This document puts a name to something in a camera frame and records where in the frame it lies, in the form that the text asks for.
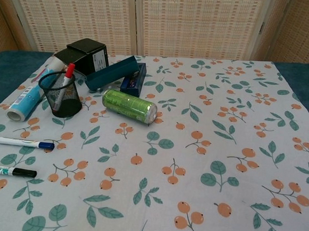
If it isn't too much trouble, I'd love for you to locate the blue capped white marker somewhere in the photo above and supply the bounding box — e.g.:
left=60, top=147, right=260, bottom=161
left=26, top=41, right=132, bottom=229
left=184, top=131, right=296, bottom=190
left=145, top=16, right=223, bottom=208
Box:
left=0, top=136, right=56, bottom=151

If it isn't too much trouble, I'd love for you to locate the black mesh pen cup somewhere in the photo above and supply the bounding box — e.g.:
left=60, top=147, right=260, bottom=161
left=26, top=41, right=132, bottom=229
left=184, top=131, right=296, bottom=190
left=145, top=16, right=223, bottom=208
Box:
left=37, top=70, right=84, bottom=119

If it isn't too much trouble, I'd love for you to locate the red capped marker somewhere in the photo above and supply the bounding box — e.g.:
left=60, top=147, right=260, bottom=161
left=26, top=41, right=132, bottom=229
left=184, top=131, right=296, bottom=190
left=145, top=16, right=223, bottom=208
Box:
left=54, top=62, right=76, bottom=111

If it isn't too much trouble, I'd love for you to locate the green drink can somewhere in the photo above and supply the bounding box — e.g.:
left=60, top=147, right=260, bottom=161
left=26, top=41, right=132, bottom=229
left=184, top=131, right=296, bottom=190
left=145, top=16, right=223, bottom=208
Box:
left=101, top=89, right=158, bottom=125

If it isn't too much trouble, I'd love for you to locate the floral fruit tablecloth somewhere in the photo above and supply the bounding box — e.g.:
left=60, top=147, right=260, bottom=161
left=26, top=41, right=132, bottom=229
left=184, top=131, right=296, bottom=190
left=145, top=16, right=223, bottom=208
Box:
left=0, top=50, right=309, bottom=231

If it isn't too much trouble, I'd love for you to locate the dark blue box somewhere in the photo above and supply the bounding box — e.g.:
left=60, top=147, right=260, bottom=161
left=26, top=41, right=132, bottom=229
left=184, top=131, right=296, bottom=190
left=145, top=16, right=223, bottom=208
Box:
left=119, top=62, right=148, bottom=97

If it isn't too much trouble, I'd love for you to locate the teal rectangular box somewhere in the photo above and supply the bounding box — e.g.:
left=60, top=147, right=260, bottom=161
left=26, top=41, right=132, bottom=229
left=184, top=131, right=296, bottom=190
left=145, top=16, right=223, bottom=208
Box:
left=84, top=54, right=140, bottom=93

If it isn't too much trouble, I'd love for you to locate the black cardboard box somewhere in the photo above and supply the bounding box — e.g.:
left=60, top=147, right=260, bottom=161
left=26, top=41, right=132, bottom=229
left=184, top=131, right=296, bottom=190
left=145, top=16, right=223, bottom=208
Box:
left=53, top=37, right=109, bottom=77

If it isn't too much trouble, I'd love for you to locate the woven bamboo folding screen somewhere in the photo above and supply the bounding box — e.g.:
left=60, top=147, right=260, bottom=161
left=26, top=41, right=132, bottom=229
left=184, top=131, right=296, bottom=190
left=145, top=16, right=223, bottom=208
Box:
left=0, top=0, right=309, bottom=63

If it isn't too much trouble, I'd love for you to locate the blue white paper roll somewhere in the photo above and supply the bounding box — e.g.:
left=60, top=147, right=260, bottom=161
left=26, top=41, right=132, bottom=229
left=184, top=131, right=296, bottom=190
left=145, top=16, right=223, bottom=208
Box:
left=6, top=57, right=67, bottom=124

